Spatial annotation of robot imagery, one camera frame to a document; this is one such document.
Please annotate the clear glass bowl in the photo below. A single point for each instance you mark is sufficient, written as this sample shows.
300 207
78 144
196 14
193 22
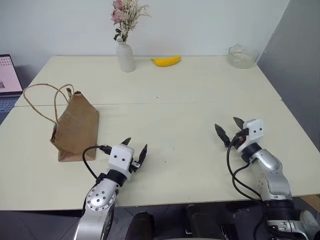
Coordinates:
242 58

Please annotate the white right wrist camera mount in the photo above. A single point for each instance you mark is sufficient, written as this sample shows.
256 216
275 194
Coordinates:
251 133

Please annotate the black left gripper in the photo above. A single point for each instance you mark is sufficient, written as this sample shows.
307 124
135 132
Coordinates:
135 165

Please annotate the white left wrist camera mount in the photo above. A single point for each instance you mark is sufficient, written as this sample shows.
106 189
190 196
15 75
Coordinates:
121 157

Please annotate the open laptop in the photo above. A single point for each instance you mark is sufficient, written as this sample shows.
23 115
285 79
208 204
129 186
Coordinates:
7 82

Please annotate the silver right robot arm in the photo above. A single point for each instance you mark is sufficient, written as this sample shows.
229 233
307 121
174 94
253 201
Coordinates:
273 185

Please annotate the dried pink flower bouquet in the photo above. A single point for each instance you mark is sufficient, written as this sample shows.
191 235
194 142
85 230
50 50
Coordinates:
128 17

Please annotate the dark rounded shape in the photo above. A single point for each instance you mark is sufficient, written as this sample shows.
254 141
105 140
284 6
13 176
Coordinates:
141 226

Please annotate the white ceramic vase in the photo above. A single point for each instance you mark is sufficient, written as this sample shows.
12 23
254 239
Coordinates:
125 58

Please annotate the brown paper bag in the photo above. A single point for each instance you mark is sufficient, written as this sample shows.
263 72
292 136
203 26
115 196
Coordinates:
75 125

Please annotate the yellow banana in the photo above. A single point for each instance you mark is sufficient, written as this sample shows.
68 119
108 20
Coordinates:
166 61

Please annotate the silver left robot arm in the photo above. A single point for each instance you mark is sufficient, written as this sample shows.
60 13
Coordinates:
100 200

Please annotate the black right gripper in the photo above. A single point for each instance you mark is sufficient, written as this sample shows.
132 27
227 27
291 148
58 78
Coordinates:
239 136

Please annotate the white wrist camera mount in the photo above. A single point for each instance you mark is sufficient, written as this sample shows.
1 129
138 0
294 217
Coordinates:
121 157
251 133

